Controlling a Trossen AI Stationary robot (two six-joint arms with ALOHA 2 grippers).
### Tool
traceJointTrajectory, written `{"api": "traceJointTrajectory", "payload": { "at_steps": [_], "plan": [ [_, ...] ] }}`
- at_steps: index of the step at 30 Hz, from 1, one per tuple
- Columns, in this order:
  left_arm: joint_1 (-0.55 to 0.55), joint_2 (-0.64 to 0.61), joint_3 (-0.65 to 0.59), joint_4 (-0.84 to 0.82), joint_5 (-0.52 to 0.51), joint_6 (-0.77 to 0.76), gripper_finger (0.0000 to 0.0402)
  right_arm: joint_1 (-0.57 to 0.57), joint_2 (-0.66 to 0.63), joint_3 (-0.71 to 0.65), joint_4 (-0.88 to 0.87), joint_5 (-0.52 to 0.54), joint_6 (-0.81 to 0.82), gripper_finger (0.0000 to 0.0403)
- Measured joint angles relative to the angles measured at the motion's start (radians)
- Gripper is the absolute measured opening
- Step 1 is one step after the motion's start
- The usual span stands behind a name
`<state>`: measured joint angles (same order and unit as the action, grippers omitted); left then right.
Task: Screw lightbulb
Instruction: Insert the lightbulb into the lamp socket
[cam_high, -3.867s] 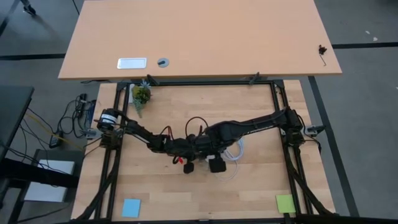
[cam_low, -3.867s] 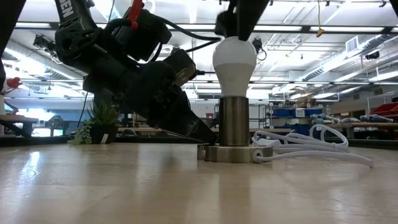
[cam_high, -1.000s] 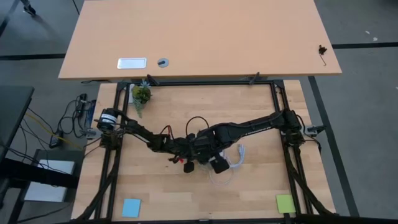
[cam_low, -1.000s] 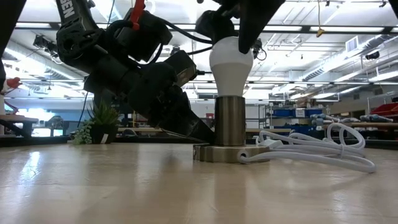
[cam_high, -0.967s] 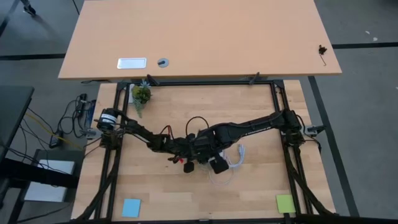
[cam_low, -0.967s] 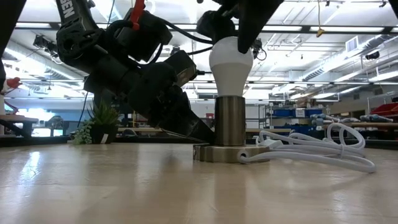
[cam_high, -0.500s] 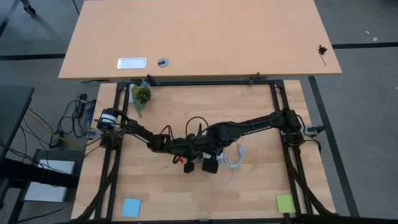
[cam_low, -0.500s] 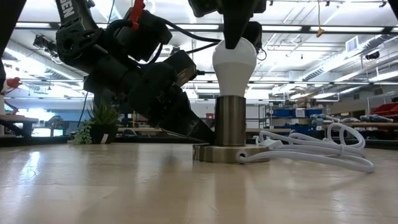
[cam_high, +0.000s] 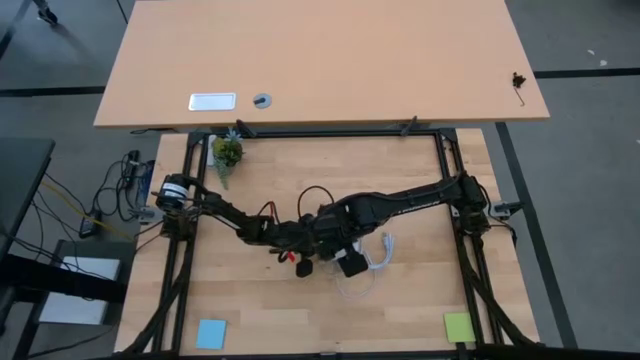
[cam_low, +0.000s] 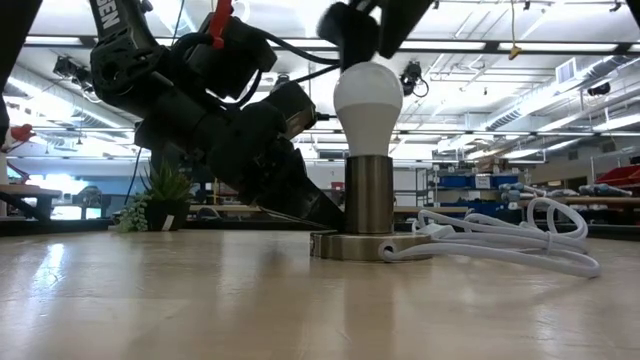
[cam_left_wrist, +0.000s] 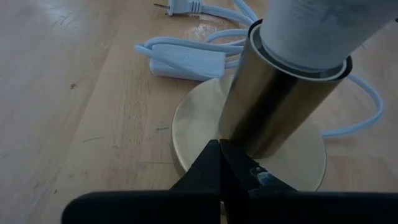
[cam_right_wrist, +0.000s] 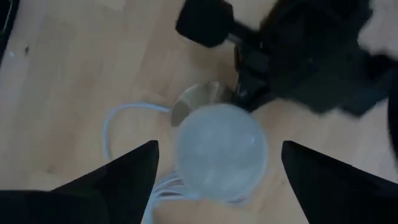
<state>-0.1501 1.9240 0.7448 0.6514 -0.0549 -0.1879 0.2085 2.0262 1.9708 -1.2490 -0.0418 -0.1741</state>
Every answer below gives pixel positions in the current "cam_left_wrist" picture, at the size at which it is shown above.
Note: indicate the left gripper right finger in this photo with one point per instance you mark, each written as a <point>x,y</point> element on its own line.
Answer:
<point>236,168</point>

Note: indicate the white lightbulb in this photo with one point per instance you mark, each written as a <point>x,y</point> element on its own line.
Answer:
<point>317,31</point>

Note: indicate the brass lamp base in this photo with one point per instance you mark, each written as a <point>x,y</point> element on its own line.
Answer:
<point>264,102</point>

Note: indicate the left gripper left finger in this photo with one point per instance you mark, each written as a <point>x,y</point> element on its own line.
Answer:
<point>202,177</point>

